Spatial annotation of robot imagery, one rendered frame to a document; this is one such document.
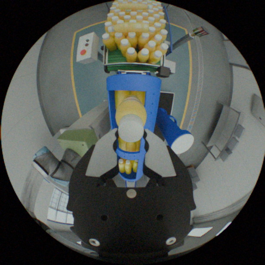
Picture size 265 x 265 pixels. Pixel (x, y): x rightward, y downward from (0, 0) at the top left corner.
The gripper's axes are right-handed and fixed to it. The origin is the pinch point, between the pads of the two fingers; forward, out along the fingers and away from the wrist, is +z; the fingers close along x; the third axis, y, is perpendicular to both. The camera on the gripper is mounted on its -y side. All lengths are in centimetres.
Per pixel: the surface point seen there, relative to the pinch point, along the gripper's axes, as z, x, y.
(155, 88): 23.3, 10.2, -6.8
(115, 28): 27.9, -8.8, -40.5
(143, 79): 20.4, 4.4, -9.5
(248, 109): 43, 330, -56
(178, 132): 46, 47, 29
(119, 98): 30.6, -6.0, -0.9
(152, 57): 37.4, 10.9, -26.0
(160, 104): 129, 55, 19
